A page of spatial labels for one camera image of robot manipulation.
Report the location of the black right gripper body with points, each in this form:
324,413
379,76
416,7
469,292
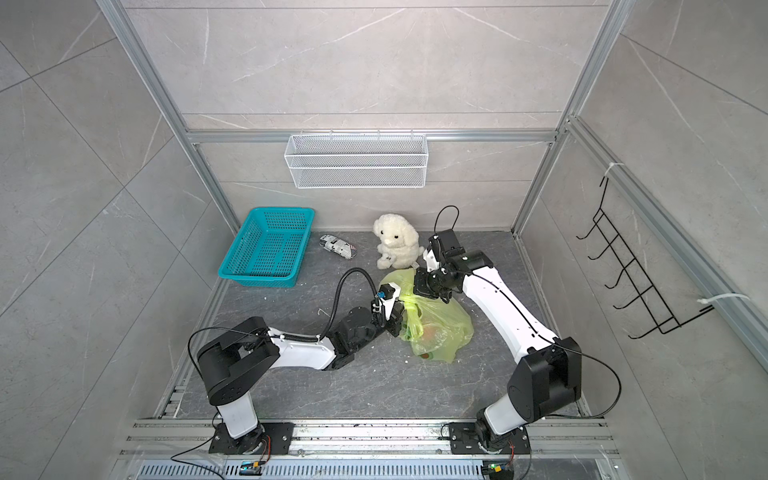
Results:
432,284

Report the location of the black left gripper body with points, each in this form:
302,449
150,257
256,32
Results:
390,325

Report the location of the yellow-green avocado plastic bag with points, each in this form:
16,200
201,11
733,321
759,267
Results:
455,323

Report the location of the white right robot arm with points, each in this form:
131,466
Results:
548,369

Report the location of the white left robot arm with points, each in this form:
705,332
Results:
231,364

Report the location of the white plush dog toy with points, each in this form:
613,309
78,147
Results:
398,242

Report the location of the newspaper print pouch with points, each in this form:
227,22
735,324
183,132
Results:
338,246

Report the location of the teal plastic basket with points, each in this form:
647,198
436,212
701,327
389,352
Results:
269,248

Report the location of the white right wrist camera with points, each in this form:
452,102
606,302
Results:
429,257

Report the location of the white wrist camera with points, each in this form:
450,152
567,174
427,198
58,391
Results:
429,257
389,297

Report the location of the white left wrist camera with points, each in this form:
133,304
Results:
389,297

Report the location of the white wire mesh shelf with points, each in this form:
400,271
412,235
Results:
357,160

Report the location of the black wall hook rack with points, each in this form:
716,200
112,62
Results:
633,273

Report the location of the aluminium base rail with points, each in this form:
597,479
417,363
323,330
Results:
554,448

